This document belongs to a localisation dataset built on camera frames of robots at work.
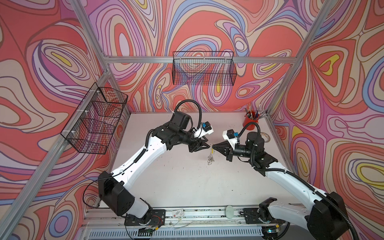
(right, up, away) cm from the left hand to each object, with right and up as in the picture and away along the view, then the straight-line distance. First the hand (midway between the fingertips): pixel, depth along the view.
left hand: (209, 142), depth 70 cm
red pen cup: (+32, +12, +39) cm, 51 cm away
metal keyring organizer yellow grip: (+1, -8, +3) cm, 9 cm away
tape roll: (+44, 0, +34) cm, 56 cm away
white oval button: (+11, -36, +3) cm, 37 cm away
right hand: (+3, -4, +3) cm, 6 cm away
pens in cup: (+37, +15, +34) cm, 53 cm away
